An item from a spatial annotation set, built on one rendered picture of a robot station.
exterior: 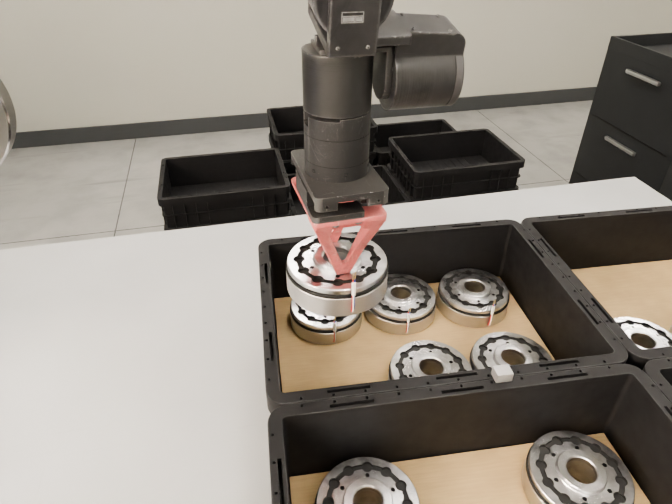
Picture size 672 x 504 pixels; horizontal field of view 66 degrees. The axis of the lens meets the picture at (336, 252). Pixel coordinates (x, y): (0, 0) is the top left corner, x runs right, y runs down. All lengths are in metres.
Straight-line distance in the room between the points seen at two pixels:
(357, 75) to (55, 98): 3.35
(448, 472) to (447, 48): 0.43
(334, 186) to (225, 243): 0.76
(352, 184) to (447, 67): 0.12
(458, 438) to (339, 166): 0.33
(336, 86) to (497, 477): 0.44
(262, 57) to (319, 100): 3.13
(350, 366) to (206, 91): 3.02
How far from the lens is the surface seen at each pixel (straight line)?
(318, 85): 0.42
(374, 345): 0.73
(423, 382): 0.56
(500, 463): 0.65
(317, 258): 0.52
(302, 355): 0.72
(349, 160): 0.44
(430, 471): 0.62
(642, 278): 0.98
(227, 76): 3.56
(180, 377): 0.90
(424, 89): 0.44
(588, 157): 2.38
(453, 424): 0.60
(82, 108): 3.70
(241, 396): 0.85
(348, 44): 0.39
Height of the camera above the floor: 1.35
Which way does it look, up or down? 35 degrees down
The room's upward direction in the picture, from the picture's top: straight up
